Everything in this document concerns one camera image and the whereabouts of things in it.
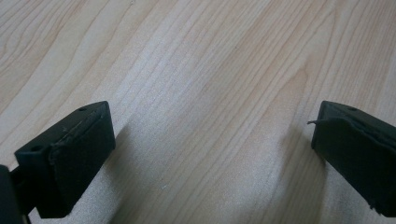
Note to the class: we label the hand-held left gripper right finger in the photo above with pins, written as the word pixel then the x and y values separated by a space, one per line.
pixel 355 149

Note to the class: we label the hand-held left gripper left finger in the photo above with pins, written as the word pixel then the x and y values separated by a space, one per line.
pixel 77 155

